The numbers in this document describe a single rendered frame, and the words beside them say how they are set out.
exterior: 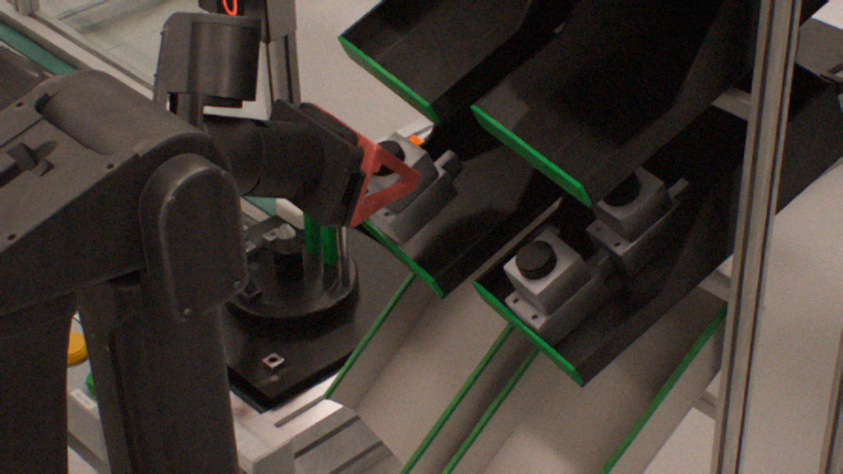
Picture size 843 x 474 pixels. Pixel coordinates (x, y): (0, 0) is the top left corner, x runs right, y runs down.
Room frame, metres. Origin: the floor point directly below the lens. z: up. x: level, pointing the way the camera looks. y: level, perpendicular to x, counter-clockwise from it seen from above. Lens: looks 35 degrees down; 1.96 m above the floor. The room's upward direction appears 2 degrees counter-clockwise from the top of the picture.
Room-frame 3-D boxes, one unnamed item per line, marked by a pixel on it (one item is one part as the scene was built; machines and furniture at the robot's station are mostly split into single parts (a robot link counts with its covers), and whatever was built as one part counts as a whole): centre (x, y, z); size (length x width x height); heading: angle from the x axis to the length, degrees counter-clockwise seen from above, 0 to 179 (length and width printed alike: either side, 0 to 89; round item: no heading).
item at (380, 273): (1.31, 0.14, 0.96); 0.24 x 0.24 x 0.02; 42
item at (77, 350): (1.23, 0.35, 0.96); 0.04 x 0.04 x 0.02
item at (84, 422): (1.23, 0.35, 0.93); 0.21 x 0.07 x 0.06; 42
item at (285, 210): (1.45, 0.13, 0.97); 0.05 x 0.05 x 0.04; 42
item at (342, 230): (1.29, 0.08, 1.03); 0.01 x 0.01 x 0.08
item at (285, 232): (1.31, 0.14, 1.04); 0.02 x 0.02 x 0.03
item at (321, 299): (1.31, 0.14, 0.98); 0.14 x 0.14 x 0.02
